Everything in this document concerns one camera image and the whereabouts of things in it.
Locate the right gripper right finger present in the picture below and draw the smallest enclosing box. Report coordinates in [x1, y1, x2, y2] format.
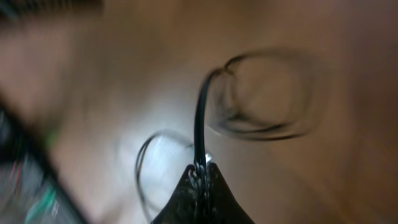
[200, 162, 254, 224]

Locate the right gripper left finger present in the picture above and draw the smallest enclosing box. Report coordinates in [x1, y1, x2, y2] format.
[151, 165, 202, 224]

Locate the black usb cable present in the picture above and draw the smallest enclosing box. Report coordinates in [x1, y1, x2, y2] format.
[134, 49, 327, 223]

